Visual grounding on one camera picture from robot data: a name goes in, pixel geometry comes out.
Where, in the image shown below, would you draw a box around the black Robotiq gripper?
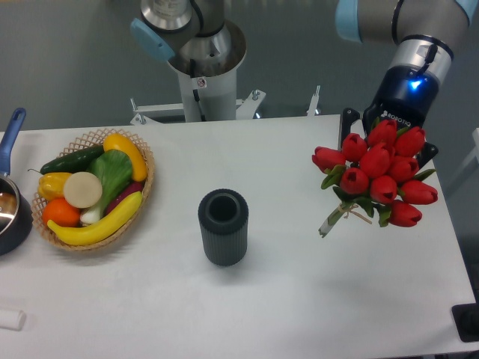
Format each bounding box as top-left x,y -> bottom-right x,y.
338,66 -> 439,169

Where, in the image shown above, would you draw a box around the red tulip bouquet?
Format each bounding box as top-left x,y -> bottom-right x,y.
311,120 -> 439,237

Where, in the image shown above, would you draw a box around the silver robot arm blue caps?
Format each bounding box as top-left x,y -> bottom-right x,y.
130,1 -> 478,139

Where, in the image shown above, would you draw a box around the dark grey ribbed vase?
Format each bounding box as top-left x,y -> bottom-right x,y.
198,188 -> 249,266

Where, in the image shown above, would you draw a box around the black device at edge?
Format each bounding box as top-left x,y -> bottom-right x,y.
451,303 -> 478,343

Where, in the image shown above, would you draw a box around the purple eggplant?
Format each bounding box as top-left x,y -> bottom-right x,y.
104,182 -> 144,215

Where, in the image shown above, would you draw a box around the yellow squash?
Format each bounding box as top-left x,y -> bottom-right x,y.
103,132 -> 147,182

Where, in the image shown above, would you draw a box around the green bok choy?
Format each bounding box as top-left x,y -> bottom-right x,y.
80,150 -> 132,226

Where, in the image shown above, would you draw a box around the green cucumber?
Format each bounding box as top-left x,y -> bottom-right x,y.
28,145 -> 104,175

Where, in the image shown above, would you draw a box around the cream round disc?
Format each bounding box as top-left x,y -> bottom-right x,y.
63,172 -> 103,209

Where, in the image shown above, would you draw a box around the yellow banana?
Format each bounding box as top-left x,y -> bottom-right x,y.
47,191 -> 143,246

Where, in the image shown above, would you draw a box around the orange fruit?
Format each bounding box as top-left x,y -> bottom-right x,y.
42,198 -> 81,227

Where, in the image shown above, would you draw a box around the yellow bell pepper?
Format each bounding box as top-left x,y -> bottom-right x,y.
37,172 -> 72,201

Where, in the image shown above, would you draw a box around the white cylinder object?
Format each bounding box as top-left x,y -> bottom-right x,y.
0,308 -> 26,331

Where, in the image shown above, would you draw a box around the white metal base frame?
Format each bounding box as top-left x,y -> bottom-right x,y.
129,85 -> 321,126

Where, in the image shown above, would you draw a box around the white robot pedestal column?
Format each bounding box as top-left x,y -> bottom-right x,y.
177,70 -> 237,123

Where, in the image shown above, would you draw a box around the dark pot blue handle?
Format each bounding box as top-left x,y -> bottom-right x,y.
1,108 -> 32,256

